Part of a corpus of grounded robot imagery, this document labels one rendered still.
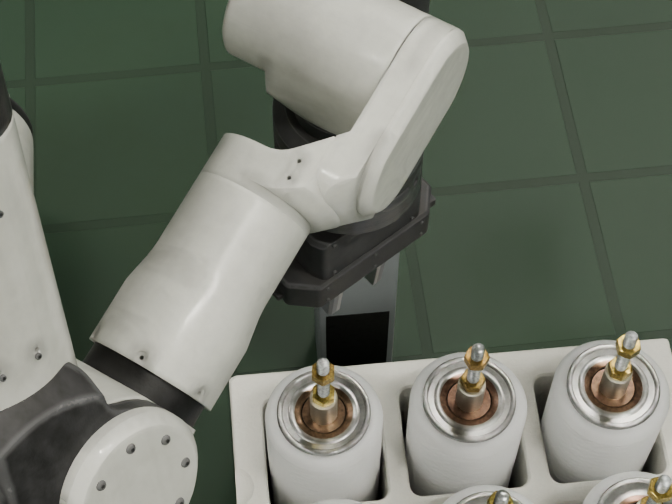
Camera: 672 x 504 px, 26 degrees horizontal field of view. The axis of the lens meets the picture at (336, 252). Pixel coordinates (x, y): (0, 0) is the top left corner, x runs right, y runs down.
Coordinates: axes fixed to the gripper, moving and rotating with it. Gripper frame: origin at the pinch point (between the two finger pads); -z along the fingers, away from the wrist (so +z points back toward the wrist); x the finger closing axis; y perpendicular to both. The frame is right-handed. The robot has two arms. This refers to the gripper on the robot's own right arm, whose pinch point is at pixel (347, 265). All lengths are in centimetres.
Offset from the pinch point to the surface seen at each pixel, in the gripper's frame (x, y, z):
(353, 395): 1.3, 0.5, -22.6
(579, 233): 40, 9, -48
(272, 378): -0.8, 8.9, -30.0
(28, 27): 10, 70, -48
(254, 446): -5.9, 4.9, -30.1
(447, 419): 5.8, -5.8, -22.6
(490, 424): 8.2, -8.3, -22.6
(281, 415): -4.3, 2.8, -22.6
